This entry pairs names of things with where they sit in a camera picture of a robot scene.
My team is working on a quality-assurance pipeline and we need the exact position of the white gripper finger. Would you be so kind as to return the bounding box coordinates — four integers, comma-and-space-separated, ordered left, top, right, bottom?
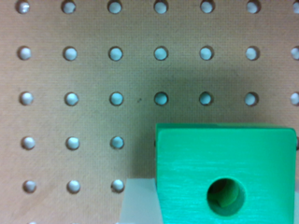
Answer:
118, 178, 164, 224

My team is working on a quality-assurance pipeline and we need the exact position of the green block with hole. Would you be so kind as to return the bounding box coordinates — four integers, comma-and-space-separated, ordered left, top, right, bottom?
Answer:
156, 123, 297, 224

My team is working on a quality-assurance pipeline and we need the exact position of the brown pegboard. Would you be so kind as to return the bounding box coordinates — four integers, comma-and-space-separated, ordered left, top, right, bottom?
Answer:
0, 0, 299, 224

